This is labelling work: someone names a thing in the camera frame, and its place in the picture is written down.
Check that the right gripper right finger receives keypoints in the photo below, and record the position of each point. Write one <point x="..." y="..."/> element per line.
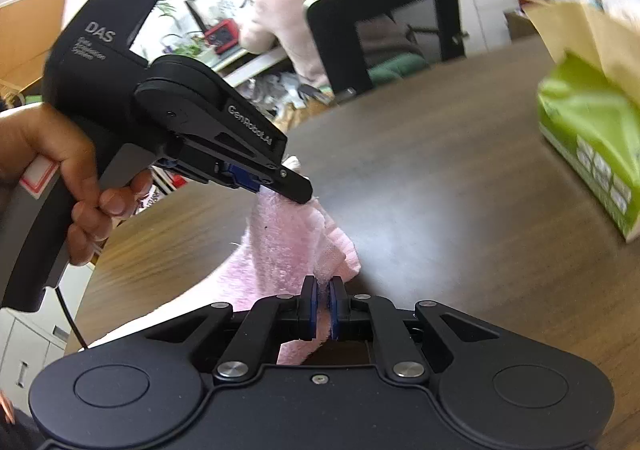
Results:
<point x="425" y="343"/>

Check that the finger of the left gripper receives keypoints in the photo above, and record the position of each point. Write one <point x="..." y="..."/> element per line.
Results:
<point x="271" y="174"/>
<point x="211" y="168"/>

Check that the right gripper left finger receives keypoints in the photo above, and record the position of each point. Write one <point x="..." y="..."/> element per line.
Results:
<point x="234" y="345"/>

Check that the pink terry towel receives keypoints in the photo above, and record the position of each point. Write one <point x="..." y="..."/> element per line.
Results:
<point x="283" y="243"/>

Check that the left hand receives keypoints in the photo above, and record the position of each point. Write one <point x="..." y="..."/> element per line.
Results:
<point x="39" y="129"/>

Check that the red small appliance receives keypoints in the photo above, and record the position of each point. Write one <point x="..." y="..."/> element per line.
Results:
<point x="223" y="36"/>

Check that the black office chair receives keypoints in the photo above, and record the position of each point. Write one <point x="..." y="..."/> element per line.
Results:
<point x="340" y="29"/>

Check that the grey metal cabinet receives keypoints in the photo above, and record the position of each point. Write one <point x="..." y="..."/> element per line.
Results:
<point x="29" y="342"/>

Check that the green package bag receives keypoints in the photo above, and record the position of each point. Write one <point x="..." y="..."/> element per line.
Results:
<point x="594" y="126"/>

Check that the brown paper bag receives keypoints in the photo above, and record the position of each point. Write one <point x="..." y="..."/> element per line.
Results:
<point x="603" y="42"/>

